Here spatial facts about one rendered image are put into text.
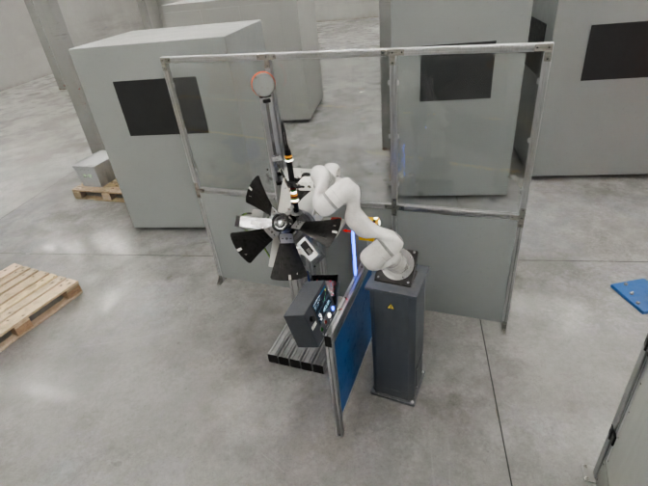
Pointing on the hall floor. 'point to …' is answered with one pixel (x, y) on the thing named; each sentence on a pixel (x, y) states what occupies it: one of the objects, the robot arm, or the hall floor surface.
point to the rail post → (335, 390)
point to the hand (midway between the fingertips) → (292, 181)
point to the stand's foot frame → (284, 352)
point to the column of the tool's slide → (271, 141)
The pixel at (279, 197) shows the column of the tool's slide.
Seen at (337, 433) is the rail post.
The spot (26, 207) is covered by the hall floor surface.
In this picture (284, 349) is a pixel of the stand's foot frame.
